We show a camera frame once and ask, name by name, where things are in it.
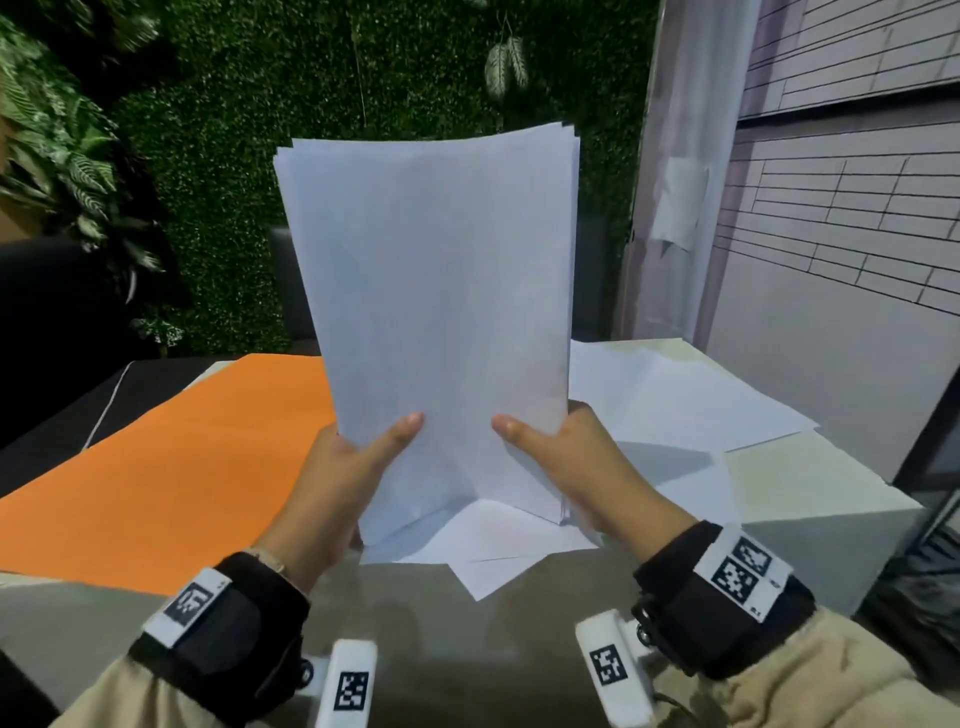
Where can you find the person's left hand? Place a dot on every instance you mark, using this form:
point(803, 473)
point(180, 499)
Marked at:
point(330, 495)

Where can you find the person's right hand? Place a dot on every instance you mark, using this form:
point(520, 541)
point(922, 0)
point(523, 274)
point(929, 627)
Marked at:
point(592, 480)

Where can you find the white sheets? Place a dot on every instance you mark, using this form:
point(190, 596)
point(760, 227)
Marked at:
point(675, 405)

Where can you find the orange folder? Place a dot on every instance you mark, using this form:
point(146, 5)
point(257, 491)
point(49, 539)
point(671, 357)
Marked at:
point(165, 480)

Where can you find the gathered white paper bundle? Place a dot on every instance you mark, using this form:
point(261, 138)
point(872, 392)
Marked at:
point(435, 300)

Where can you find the person's right forearm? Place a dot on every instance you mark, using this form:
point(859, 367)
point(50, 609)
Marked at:
point(825, 682)

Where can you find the person's left forearm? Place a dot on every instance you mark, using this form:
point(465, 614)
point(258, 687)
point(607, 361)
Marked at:
point(112, 697)

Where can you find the black leather bench backrest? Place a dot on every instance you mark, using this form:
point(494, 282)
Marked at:
point(296, 300)

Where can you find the white paper note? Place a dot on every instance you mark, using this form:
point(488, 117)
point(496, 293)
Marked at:
point(684, 202)

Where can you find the black leather sofa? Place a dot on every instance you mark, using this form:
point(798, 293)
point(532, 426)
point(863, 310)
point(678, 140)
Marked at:
point(60, 337)

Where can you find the artificial green hedge panel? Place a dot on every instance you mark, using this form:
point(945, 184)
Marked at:
point(262, 112)

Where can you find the white sheer curtain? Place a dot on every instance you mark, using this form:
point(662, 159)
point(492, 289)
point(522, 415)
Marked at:
point(690, 90)

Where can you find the hanging striped fern leaves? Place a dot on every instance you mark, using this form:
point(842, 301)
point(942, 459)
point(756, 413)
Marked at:
point(506, 64)

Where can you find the artificial fern plant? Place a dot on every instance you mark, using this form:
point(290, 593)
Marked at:
point(67, 150)

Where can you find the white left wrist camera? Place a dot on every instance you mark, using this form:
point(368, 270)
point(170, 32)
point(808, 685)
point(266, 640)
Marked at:
point(349, 682)

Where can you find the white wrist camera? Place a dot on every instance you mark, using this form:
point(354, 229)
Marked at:
point(611, 667)
point(349, 682)

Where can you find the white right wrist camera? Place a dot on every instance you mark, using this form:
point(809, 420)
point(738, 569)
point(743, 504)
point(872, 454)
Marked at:
point(611, 667)

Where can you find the black metal shelf frame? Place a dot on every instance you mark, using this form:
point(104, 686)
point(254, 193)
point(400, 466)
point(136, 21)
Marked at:
point(922, 570)

